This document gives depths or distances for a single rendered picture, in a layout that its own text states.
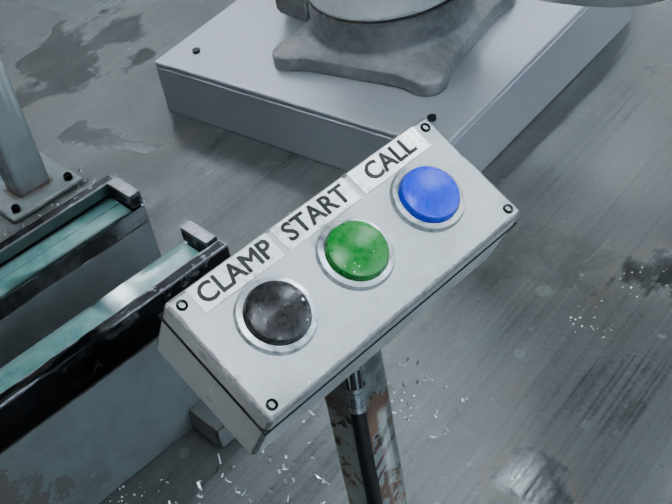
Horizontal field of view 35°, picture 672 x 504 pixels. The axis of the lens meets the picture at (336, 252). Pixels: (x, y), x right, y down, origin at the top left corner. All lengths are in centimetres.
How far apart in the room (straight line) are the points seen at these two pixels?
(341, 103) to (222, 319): 53
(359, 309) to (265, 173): 54
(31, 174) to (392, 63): 36
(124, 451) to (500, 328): 29
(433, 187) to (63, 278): 36
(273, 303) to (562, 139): 58
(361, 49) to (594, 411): 41
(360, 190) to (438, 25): 49
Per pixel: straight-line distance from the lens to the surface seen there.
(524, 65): 99
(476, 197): 53
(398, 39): 98
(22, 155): 105
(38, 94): 124
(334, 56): 101
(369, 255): 48
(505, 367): 80
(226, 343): 46
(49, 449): 72
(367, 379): 56
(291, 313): 46
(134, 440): 77
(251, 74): 105
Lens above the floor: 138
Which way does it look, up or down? 40 degrees down
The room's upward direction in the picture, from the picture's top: 11 degrees counter-clockwise
